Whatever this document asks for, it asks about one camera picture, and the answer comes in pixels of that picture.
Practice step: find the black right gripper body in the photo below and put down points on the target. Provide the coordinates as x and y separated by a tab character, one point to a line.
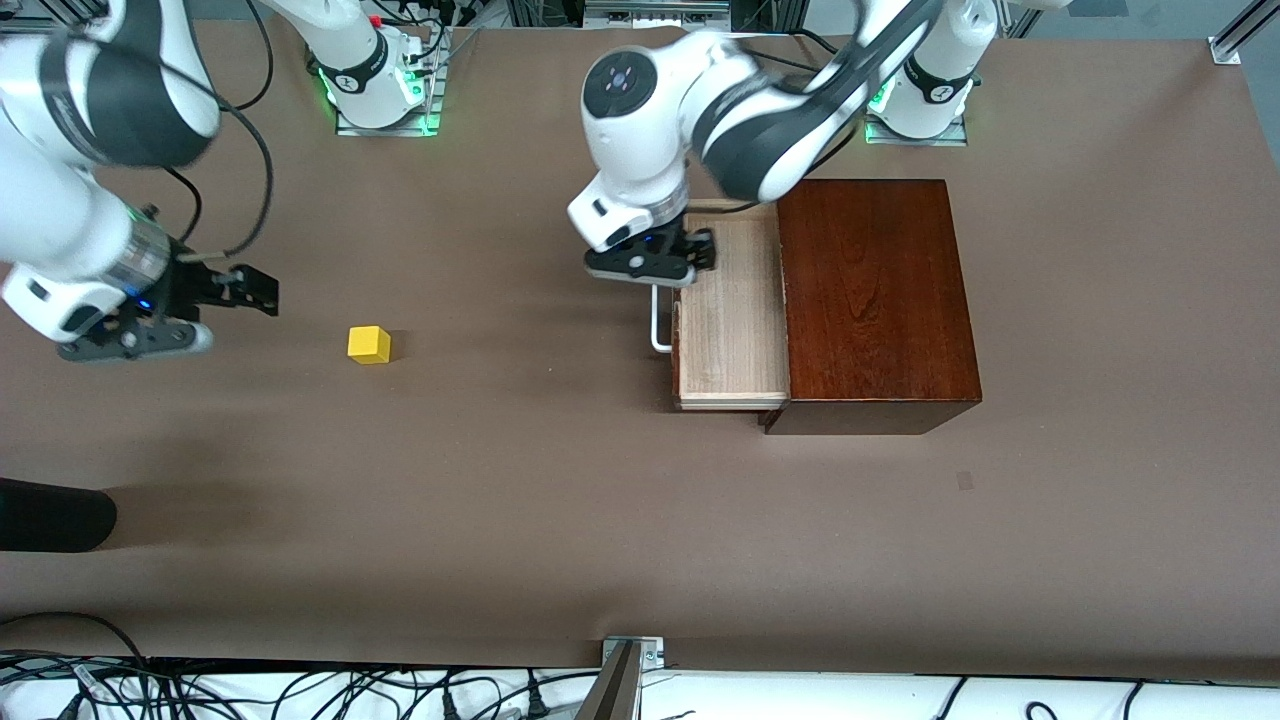
193	286

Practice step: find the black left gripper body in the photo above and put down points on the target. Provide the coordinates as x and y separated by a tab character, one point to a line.
681	243

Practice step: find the wooden drawer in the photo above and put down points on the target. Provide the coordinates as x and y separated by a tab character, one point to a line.
735	340

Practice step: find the yellow cube block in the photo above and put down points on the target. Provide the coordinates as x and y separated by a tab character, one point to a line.
368	345

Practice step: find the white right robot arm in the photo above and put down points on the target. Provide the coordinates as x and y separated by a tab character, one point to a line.
60	220

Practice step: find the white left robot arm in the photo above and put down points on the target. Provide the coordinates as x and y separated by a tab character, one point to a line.
640	150

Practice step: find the dark brown wooden cabinet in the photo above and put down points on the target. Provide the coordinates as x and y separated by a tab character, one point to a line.
880	300

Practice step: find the grey metal rack equipment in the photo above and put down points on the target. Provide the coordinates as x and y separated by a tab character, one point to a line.
650	12

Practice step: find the black cylinder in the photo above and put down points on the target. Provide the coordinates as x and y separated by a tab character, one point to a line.
50	515

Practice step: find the brown paper table cover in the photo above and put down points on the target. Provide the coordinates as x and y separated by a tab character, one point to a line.
500	470

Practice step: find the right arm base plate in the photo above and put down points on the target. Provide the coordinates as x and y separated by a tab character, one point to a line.
385	128

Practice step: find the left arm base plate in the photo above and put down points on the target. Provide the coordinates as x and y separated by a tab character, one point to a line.
915	140

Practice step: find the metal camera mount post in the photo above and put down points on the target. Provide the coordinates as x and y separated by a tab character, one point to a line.
620	680

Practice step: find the aluminium frame profile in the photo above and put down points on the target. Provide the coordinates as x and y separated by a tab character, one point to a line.
1235	40

